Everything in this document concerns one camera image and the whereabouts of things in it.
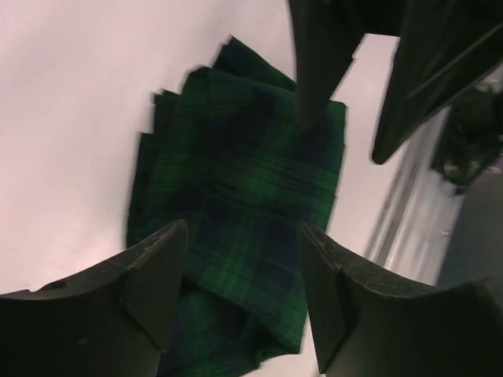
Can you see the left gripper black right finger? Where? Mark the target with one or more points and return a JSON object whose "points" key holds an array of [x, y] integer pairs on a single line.
{"points": [[368, 321]]}

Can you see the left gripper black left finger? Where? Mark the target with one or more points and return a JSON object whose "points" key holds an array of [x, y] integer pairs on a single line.
{"points": [[112, 319]]}

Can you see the green navy plaid skirt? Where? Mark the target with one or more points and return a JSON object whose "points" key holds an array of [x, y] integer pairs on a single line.
{"points": [[226, 156]]}

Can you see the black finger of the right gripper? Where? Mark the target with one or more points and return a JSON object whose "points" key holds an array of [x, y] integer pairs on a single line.
{"points": [[326, 35]]}

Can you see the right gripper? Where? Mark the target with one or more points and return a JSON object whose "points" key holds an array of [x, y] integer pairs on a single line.
{"points": [[445, 50]]}

